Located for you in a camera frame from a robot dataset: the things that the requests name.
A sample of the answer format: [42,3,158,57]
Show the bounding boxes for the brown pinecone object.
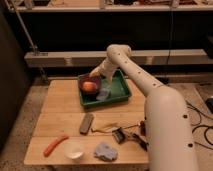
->
[139,121,146,136]

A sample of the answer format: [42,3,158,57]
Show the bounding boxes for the grey metal shelf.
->
[24,49,213,68]

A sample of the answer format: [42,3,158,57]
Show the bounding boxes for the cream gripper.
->
[89,59,116,84]

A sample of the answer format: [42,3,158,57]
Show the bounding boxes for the orange carrot toy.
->
[43,135,68,157]

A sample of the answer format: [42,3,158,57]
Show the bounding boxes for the blue crumpled cloth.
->
[93,142,118,162]

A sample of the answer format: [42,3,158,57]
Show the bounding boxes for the black floor cables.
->
[186,99,213,151]

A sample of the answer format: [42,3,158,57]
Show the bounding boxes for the dark tool on table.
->
[125,132,147,150]

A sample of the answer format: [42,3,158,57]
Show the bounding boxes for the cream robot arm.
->
[90,44,199,171]

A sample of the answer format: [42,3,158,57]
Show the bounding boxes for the orange ball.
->
[82,81,97,92]

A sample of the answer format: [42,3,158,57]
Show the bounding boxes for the green plastic tray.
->
[77,69,131,108]

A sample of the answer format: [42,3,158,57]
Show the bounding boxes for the dark red bowl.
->
[78,74,101,95]

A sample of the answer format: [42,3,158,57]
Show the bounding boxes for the wooden table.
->
[24,80,148,165]

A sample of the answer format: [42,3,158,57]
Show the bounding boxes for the white small bowl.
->
[64,140,84,160]

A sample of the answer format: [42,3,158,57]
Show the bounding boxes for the pale blue cloth in tray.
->
[96,88,110,101]

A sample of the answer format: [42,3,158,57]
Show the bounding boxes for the black binder clip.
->
[112,128,125,144]

